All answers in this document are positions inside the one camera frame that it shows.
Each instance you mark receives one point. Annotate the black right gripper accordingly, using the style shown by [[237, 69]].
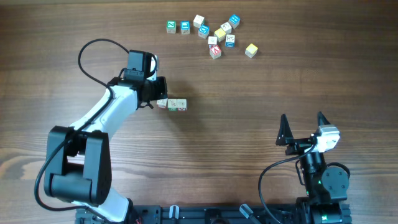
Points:
[[285, 137]]

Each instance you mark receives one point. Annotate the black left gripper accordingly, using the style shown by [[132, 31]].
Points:
[[161, 82]]

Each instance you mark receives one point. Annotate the white block red side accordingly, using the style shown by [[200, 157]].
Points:
[[162, 103]]

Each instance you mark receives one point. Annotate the white block green side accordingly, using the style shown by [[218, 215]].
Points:
[[172, 104]]

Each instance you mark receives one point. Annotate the white block red V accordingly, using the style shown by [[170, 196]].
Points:
[[181, 104]]

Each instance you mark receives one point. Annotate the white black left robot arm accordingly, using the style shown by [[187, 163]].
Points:
[[78, 164]]

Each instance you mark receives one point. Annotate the green Z letter block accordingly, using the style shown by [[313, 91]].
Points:
[[171, 27]]

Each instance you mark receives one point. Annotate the blue L letter block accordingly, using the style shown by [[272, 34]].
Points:
[[185, 27]]

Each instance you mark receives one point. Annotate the red A letter block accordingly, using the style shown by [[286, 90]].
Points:
[[215, 52]]

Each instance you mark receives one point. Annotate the small white centre block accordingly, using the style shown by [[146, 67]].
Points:
[[212, 41]]

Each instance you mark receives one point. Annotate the blue D letter block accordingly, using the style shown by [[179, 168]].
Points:
[[203, 31]]

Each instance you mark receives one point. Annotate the white picture block top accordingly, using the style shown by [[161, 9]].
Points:
[[198, 21]]

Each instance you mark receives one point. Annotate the yellow block in cluster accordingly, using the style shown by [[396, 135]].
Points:
[[220, 34]]

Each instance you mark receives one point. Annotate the lone yellow block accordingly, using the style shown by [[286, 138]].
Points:
[[251, 50]]

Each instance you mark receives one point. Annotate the white block blue bottom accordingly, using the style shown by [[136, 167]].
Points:
[[230, 40]]

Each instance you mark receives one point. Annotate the white block blue side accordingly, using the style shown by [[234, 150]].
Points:
[[226, 27]]

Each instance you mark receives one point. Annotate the blue block far right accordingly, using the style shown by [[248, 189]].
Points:
[[234, 21]]

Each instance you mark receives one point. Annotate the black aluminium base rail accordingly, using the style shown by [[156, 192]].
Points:
[[285, 213]]

